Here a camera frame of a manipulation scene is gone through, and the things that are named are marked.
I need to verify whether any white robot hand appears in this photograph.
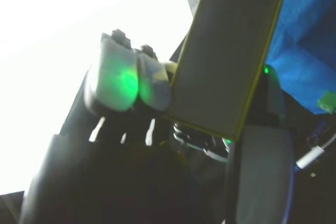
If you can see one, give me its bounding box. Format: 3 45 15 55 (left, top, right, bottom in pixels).
18 28 295 224

